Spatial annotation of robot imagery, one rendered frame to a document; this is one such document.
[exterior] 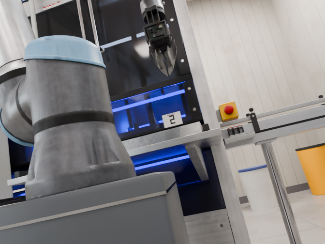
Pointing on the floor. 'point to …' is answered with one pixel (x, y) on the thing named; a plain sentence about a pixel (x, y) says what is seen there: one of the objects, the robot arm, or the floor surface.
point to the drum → (314, 166)
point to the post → (235, 214)
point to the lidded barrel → (258, 188)
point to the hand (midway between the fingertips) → (168, 72)
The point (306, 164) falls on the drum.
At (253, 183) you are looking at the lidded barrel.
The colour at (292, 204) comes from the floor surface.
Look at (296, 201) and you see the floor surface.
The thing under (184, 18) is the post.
